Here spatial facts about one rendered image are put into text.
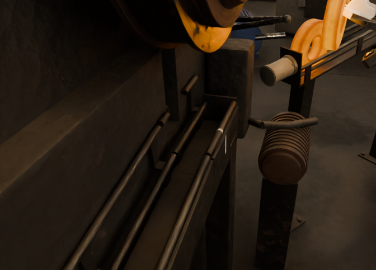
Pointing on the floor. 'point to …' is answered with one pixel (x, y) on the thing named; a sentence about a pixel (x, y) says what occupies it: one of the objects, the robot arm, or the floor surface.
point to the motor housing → (280, 189)
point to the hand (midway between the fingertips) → (338, 8)
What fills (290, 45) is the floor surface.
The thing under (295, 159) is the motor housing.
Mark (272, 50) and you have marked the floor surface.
